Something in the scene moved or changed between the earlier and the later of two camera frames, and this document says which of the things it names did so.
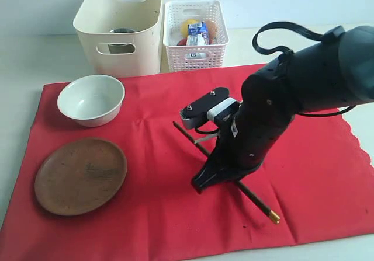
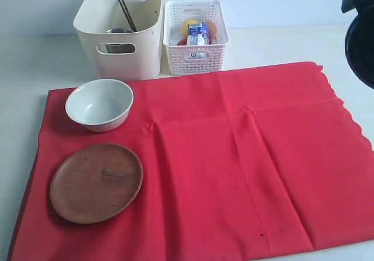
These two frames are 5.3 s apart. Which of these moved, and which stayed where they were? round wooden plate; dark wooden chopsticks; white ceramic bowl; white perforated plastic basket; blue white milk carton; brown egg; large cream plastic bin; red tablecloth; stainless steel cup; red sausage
Moved: round wooden plate; red tablecloth; dark wooden chopsticks; white ceramic bowl
Stayed: large cream plastic bin; white perforated plastic basket; stainless steel cup; red sausage; blue white milk carton; brown egg
